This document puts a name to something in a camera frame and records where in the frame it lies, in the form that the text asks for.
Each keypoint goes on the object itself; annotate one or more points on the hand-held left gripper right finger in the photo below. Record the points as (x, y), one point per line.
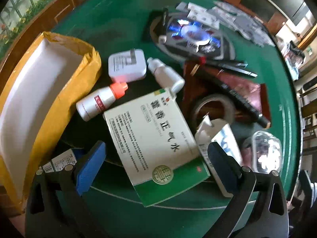
(220, 163)

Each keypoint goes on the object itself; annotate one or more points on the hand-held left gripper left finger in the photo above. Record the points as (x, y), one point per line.
(89, 163)

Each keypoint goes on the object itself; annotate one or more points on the small blue white box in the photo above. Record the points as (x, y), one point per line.
(62, 160)

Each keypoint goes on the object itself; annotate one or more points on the white earphone box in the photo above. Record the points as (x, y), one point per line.
(223, 133)

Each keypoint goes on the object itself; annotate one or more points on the pink cartoon zipper pouch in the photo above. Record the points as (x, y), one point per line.
(267, 153)

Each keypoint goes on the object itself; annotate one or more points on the black tape roll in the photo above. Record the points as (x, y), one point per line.
(229, 106)

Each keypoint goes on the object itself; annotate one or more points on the white bottle with orange cap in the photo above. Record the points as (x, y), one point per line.
(94, 103)

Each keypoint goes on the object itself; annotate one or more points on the green and white medicine box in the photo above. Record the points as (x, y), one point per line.
(148, 138)

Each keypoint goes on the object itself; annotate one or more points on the plain black marker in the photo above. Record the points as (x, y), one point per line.
(237, 96)

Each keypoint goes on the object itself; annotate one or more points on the dark red wallet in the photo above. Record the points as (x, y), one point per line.
(247, 89)

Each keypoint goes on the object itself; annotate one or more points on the yellow taped cardboard box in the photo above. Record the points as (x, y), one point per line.
(37, 91)

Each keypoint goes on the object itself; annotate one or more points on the black marker with red caps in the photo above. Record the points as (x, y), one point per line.
(223, 62)

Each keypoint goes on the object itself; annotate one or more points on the white charger adapter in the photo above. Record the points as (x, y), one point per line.
(126, 67)

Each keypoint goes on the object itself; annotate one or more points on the white spray bottle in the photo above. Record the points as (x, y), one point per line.
(163, 73)

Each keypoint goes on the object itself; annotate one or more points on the wooden chair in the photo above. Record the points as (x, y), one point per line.
(308, 114)

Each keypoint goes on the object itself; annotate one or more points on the mahjong table control panel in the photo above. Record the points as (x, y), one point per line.
(195, 34)

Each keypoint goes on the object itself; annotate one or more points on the black bag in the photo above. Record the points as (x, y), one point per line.
(294, 54)

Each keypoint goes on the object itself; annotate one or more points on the spread of playing cards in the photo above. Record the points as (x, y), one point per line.
(247, 24)

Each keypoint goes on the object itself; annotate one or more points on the black marker with white cap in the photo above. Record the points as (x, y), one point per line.
(164, 24)

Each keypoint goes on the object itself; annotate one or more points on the flowering plants behind window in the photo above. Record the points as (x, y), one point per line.
(37, 5)

